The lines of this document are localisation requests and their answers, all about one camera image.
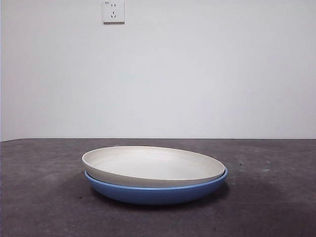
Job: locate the blue round plate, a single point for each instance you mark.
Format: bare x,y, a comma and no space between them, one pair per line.
153,196

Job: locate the white wall socket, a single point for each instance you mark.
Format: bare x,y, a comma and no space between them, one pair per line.
113,14

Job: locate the white round plate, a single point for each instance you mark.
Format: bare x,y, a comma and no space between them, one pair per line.
148,163

